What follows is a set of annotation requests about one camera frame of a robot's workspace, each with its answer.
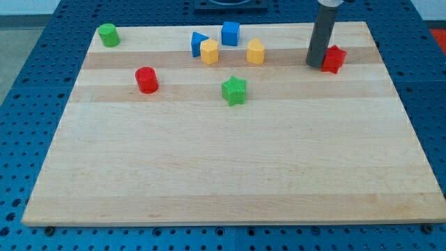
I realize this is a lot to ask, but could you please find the red star block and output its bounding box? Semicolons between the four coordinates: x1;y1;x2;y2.
321;45;347;74

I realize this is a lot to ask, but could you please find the green star block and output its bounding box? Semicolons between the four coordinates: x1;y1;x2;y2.
222;76;247;107

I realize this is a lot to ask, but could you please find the blue cube block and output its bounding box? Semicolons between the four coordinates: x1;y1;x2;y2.
221;22;240;46

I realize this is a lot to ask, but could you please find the light wooden board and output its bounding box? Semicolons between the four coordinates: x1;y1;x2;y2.
22;22;445;227

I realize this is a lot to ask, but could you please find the yellow hexagon block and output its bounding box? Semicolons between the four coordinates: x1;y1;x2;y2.
200;39;219;65

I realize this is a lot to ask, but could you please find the yellow heart block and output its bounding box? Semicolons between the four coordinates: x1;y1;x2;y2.
247;38;266;64

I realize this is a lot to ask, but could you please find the red cylinder block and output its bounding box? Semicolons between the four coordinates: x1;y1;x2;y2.
135;67;159;94

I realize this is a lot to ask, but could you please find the blue triangle block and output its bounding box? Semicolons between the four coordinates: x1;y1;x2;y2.
191;31;208;57

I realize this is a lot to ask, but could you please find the green cylinder block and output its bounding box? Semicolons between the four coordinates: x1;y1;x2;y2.
98;23;120;47

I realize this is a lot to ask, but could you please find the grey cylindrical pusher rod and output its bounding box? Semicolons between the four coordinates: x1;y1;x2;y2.
306;0;344;68

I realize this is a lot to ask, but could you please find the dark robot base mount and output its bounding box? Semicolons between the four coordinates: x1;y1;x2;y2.
192;0;268;13

